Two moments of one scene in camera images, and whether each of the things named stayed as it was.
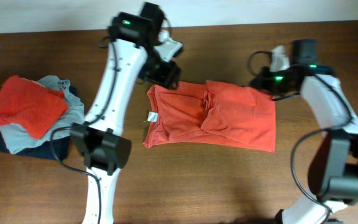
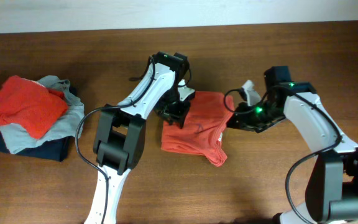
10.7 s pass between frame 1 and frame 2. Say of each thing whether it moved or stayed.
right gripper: moved
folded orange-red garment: stayed
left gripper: moved
